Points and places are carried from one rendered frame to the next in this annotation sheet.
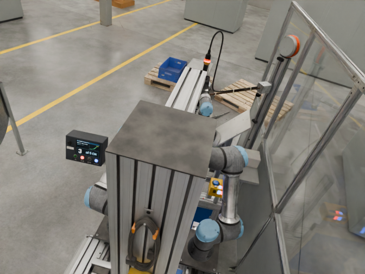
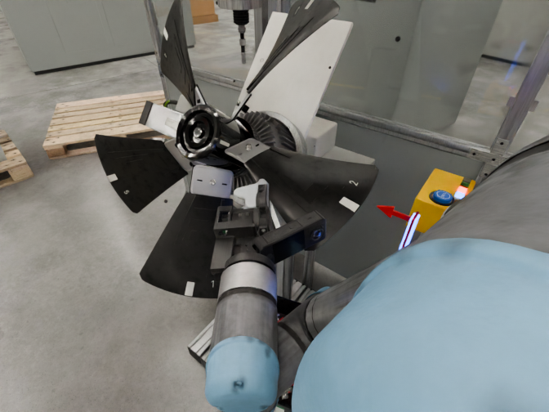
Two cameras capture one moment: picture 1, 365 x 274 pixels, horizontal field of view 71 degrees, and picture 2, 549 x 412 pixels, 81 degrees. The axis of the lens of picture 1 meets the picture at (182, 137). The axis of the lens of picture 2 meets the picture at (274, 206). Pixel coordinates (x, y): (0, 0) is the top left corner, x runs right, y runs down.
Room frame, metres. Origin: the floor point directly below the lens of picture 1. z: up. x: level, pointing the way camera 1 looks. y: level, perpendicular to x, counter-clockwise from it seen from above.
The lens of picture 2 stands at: (1.24, 0.39, 1.53)
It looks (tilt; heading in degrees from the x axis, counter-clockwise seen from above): 40 degrees down; 306
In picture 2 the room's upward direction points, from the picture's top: straight up
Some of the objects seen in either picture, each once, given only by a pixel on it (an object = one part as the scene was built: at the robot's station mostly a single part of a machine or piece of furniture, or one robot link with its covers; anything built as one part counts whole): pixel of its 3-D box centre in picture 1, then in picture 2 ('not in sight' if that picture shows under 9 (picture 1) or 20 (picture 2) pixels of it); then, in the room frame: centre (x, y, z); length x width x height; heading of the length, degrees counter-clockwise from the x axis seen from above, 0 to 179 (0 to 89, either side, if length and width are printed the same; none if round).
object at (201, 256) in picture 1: (201, 244); not in sight; (0.77, -0.23, 1.09); 0.15 x 0.15 x 0.10
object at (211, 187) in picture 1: (220, 188); (439, 205); (1.26, -0.35, 1.02); 0.16 x 0.10 x 0.11; 89
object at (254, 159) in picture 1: (249, 156); (309, 136); (1.80, -0.64, 0.92); 0.17 x 0.16 x 0.11; 89
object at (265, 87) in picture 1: (264, 87); not in sight; (1.97, -0.58, 1.54); 0.10 x 0.07 x 0.09; 124
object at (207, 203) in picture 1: (164, 194); not in sight; (1.27, 0.05, 0.82); 0.90 x 0.04 x 0.08; 89
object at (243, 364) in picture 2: not in sight; (244, 350); (1.37, 0.27, 1.17); 0.11 x 0.08 x 0.09; 126
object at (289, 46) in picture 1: (289, 46); not in sight; (2.03, -0.66, 1.88); 0.16 x 0.07 x 0.16; 34
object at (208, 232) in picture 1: (207, 233); not in sight; (0.77, -0.24, 1.20); 0.13 x 0.12 x 0.14; 115
